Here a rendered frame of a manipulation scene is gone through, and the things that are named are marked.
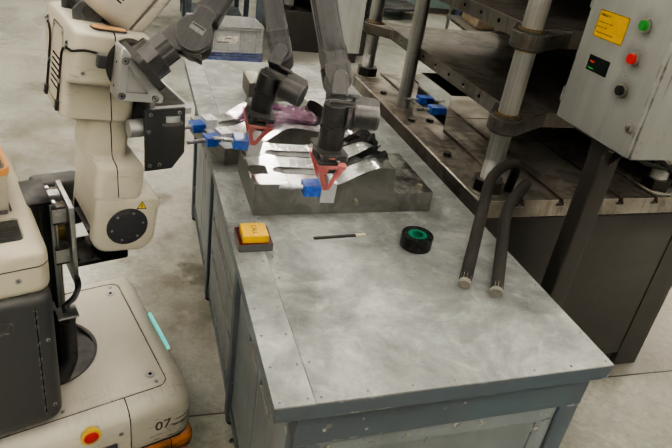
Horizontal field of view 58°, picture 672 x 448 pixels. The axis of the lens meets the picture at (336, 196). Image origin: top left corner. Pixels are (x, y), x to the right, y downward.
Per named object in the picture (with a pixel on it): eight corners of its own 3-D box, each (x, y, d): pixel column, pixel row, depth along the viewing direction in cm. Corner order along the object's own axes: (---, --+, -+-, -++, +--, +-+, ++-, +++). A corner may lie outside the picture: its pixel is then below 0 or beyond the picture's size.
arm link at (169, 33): (157, 43, 130) (155, 36, 125) (194, 15, 132) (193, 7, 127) (186, 76, 131) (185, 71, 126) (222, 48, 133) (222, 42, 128)
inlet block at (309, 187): (280, 202, 139) (283, 181, 136) (276, 191, 143) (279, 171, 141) (333, 203, 143) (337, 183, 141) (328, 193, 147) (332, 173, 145)
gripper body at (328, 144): (335, 145, 144) (340, 116, 141) (347, 163, 136) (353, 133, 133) (309, 144, 142) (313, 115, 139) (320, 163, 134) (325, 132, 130)
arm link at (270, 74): (266, 61, 154) (257, 67, 149) (290, 72, 153) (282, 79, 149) (259, 85, 158) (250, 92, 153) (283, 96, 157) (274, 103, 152)
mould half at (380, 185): (252, 215, 153) (256, 168, 147) (237, 170, 175) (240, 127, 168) (428, 211, 169) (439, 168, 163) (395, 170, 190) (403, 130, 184)
